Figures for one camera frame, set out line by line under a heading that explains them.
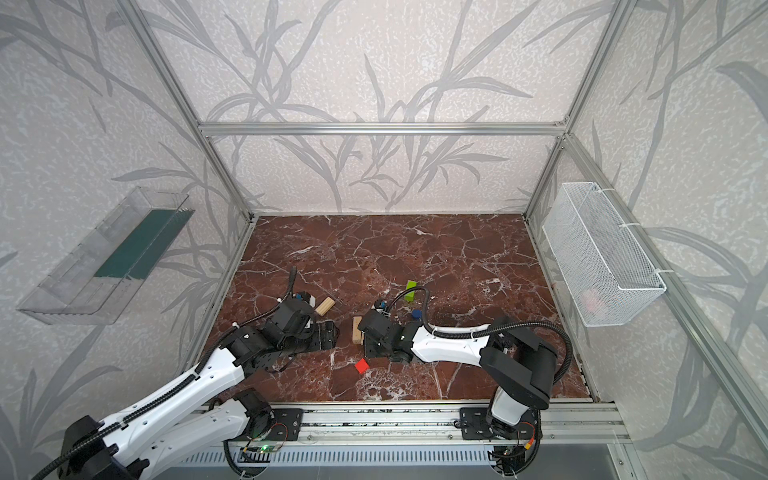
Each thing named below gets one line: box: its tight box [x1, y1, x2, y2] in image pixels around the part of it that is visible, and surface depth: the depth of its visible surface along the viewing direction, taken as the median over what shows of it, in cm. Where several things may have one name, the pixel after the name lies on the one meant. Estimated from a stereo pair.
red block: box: [354, 358, 370, 374], surface depth 84 cm
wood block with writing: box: [352, 316, 364, 345], surface depth 88 cm
